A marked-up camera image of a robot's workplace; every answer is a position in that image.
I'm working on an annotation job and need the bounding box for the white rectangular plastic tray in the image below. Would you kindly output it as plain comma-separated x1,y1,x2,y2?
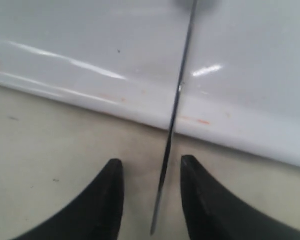
0,0,300,167

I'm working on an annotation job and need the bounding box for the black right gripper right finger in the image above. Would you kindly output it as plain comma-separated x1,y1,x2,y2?
180,155,300,240

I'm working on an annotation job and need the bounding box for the thin metal skewer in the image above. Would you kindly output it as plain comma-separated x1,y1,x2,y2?
149,0,199,236

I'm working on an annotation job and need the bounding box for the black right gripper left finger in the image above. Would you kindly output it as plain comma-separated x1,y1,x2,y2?
18,159,124,240

